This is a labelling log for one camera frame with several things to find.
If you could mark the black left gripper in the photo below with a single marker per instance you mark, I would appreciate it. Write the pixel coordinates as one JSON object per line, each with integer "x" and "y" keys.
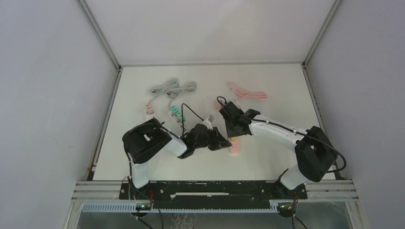
{"x": 218, "y": 141}

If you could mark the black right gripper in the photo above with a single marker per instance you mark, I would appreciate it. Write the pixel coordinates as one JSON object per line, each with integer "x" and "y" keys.
{"x": 230, "y": 133}

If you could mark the pink power strip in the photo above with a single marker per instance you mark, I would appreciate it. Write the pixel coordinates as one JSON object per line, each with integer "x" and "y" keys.
{"x": 235, "y": 147}

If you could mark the green charger plug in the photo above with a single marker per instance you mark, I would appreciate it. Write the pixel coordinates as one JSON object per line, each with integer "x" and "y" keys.
{"x": 180, "y": 116}

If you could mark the teal charger plug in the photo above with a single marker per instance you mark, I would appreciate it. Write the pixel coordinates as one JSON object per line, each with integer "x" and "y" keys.
{"x": 174, "y": 109}

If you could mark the pink USB charger plug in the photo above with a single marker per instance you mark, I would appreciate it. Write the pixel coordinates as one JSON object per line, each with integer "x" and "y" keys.
{"x": 149, "y": 109}

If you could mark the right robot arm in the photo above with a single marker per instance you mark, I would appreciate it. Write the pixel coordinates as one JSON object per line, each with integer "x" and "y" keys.
{"x": 314, "y": 152}

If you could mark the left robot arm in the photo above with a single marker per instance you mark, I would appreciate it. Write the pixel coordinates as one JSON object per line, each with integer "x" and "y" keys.
{"x": 144, "y": 141}

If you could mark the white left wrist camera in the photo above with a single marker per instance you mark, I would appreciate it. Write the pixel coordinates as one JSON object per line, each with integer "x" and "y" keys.
{"x": 208, "y": 122}

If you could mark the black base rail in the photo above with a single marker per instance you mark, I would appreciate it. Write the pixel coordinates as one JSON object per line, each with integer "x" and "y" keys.
{"x": 212, "y": 195}

